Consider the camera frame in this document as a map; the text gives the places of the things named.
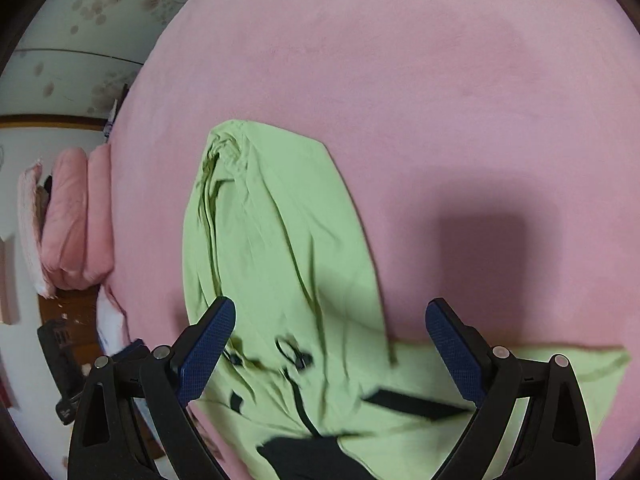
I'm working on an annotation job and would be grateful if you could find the green and black hooded jacket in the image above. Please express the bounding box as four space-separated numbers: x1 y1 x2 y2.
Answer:
182 119 632 480

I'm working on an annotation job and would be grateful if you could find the pink lace pillow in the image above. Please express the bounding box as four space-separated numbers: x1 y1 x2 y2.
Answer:
16 157 56 296

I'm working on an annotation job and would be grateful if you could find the floral wardrobe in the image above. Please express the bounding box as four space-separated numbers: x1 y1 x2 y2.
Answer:
0 0 206 131

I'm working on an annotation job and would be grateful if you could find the folded pink quilt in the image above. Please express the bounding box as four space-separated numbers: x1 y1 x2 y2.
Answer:
40 144 115 291

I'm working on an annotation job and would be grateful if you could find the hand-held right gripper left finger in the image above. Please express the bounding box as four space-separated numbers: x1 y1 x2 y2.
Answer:
67 296 237 480

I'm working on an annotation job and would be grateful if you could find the white printed pillow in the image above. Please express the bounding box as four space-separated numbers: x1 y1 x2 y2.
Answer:
95 282 131 356

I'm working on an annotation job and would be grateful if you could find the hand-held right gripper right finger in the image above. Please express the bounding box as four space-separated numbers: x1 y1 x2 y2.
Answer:
425 298 598 480

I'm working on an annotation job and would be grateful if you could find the pink bed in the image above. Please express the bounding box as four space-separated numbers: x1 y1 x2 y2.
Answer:
102 0 640 480

